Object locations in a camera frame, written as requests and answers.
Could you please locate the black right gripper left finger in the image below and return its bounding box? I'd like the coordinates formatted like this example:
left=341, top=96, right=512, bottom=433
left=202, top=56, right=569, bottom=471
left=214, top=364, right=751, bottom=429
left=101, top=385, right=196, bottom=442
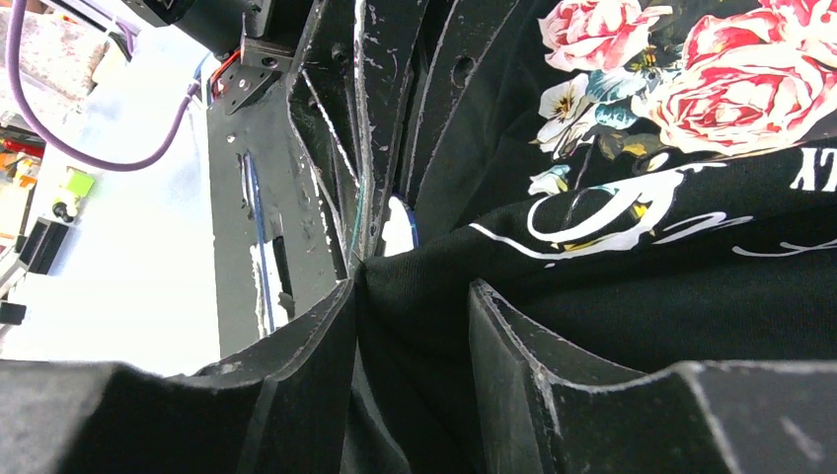
left=1, top=279, right=356, bottom=473

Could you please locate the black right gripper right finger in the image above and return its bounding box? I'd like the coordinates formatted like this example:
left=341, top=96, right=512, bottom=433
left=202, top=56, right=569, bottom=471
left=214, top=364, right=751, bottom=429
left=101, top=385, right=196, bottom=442
left=468, top=280, right=836, bottom=473

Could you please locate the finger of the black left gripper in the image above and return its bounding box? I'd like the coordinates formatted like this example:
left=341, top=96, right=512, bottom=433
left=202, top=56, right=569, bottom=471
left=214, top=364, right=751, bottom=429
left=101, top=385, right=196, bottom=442
left=288, top=1, right=427, bottom=262
left=405, top=1, right=519, bottom=229

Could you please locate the black floral t-shirt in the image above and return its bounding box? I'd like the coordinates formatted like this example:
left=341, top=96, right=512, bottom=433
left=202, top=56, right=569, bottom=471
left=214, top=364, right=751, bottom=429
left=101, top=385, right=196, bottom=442
left=341, top=1, right=836, bottom=473

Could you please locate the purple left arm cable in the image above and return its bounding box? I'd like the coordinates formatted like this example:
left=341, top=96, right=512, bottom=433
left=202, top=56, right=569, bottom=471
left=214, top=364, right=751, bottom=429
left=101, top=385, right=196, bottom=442
left=5, top=0, right=200, bottom=174

